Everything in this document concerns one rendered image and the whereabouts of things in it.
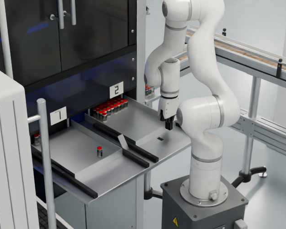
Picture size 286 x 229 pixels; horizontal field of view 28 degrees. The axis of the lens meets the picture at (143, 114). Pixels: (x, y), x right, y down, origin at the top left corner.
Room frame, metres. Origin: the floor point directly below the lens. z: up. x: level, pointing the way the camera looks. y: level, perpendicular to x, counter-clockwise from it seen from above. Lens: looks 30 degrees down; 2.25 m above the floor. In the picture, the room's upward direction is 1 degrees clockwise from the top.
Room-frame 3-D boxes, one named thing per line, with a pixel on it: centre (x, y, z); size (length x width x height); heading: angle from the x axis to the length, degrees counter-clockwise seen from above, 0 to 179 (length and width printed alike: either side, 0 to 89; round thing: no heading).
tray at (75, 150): (2.04, 0.30, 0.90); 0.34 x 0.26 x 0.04; 46
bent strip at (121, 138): (2.03, 0.05, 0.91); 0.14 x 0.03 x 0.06; 46
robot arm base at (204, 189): (1.79, -0.24, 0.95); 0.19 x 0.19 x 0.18
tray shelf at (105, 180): (2.11, 0.13, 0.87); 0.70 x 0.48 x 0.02; 136
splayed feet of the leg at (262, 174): (2.92, -0.65, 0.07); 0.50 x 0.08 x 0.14; 136
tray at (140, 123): (2.28, 0.06, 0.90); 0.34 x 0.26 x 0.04; 46
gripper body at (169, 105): (2.20, -0.12, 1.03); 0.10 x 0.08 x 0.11; 136
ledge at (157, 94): (2.58, -0.01, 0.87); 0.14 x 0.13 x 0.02; 46
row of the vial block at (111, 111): (2.36, 0.14, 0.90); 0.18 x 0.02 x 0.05; 136
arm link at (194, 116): (1.78, -0.21, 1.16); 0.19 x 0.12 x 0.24; 107
